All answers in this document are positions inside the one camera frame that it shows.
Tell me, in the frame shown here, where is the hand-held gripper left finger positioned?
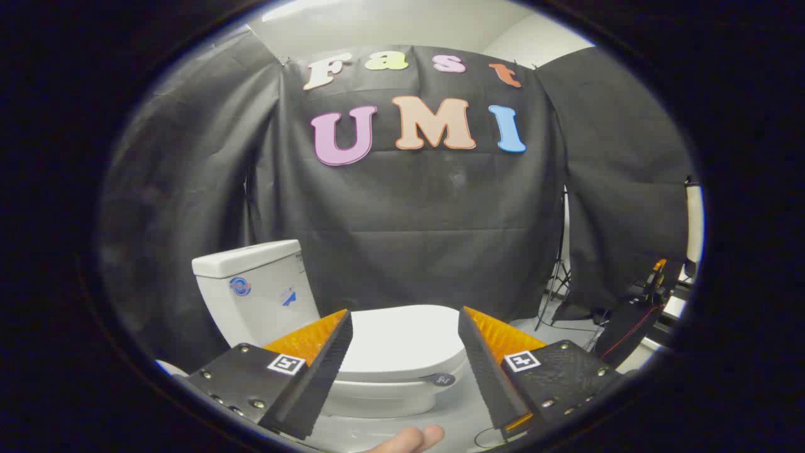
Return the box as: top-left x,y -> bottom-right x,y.
187,308 -> 354,441

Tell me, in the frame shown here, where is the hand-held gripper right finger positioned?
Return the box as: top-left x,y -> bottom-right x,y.
457,306 -> 623,441

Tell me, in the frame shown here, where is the white toilet lid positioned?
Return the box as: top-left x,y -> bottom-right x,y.
336,305 -> 467,383

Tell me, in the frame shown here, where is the white toilet with tank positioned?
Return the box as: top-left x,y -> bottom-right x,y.
192,239 -> 469,419

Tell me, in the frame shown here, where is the black tripod stand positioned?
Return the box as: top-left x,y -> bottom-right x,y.
535,189 -> 573,331

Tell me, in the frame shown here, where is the black backdrop cloth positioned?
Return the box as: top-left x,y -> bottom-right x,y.
101,28 -> 692,372

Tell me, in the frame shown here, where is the white board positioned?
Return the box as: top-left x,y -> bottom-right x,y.
684,179 -> 704,265

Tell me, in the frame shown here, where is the black equipment with red cable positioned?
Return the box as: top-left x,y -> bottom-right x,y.
594,258 -> 692,367

